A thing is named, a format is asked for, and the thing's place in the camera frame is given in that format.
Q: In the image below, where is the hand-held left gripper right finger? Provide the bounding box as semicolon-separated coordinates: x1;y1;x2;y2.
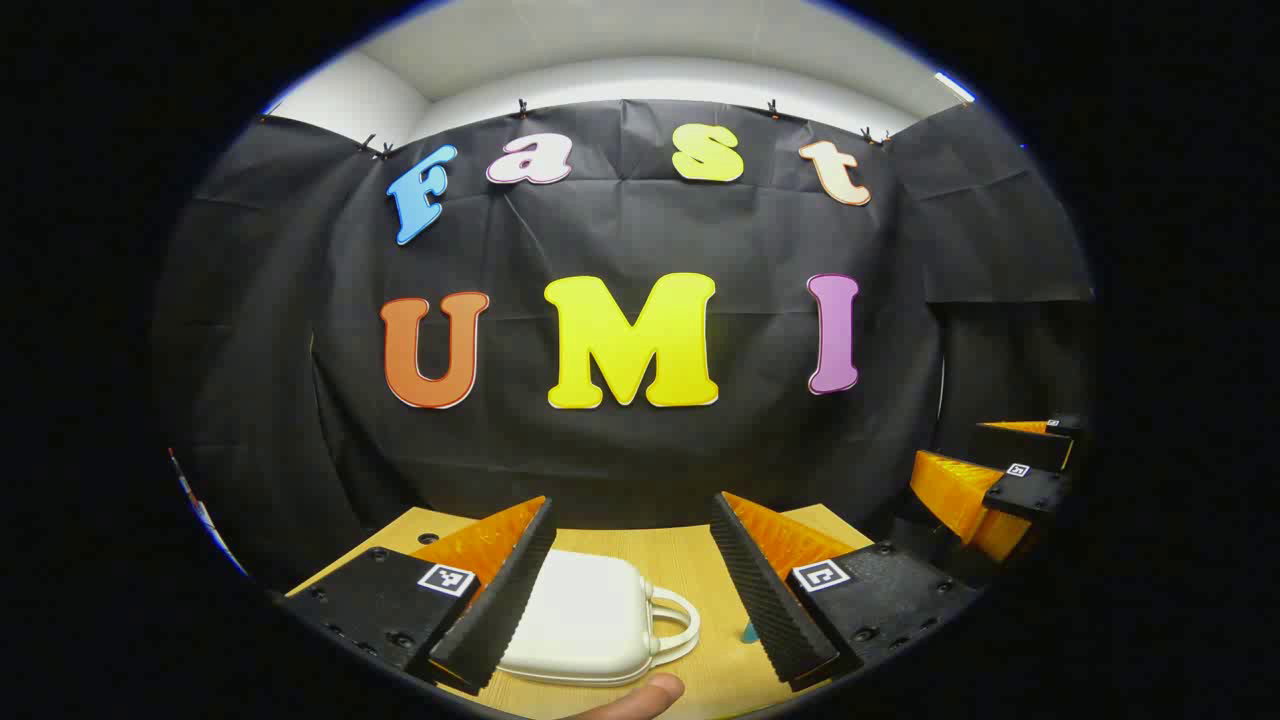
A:
710;490;986;693

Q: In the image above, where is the black backdrop cloth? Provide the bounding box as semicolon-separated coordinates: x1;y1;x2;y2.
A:
150;98;1096;591

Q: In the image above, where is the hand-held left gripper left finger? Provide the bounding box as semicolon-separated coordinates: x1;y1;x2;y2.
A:
275;495;558;698

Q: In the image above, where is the white object with red stripe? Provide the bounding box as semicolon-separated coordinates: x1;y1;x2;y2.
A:
168;448;249;579

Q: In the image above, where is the white suitcase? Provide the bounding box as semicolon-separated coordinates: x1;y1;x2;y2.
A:
495;550;701;688

